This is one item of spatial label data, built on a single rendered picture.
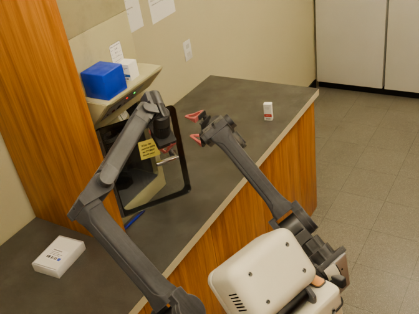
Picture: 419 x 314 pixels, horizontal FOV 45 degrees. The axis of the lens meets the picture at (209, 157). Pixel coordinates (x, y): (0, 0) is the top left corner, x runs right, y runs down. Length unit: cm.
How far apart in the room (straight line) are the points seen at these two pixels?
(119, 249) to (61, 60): 63
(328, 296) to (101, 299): 82
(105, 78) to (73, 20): 21
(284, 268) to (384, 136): 309
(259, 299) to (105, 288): 79
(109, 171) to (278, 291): 51
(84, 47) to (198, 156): 86
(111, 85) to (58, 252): 67
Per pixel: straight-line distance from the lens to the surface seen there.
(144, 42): 267
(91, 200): 126
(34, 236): 218
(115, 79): 171
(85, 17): 175
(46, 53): 163
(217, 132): 148
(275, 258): 120
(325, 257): 141
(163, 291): 124
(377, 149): 406
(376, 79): 474
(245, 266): 116
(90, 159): 175
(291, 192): 284
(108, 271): 189
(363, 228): 333
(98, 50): 180
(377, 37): 459
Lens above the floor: 221
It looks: 33 degrees down
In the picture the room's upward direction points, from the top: 9 degrees counter-clockwise
